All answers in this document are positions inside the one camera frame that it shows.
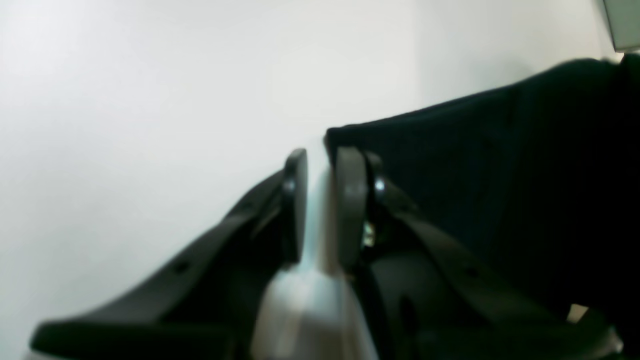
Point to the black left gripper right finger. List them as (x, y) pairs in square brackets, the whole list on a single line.
[(426, 297)]

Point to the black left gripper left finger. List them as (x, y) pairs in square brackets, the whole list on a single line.
[(204, 303)]

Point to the black T-shirt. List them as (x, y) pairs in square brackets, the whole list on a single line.
[(539, 180)]

